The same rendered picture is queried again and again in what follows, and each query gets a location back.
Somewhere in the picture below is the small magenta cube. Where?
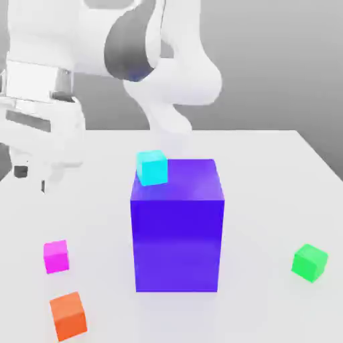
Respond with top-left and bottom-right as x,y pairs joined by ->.
43,239 -> 70,275

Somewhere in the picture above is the small orange cube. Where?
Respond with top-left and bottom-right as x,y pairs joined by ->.
49,291 -> 88,342

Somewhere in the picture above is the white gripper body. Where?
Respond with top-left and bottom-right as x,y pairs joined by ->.
0,96 -> 87,165

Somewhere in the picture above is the small green cube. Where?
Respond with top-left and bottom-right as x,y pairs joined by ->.
290,243 -> 330,284

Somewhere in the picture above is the small cyan cube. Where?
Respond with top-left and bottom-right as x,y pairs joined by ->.
135,149 -> 169,187

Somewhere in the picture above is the large blue box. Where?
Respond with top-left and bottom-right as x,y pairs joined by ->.
130,158 -> 225,293

